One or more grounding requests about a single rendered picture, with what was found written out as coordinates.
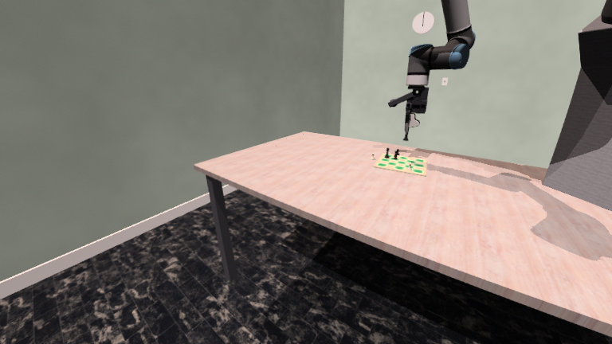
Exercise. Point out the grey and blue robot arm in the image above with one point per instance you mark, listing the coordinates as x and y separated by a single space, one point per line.
454 54

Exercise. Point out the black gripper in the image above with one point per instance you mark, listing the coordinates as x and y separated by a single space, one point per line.
413 105

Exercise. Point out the green and cream chessboard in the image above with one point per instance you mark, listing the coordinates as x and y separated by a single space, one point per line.
418 165

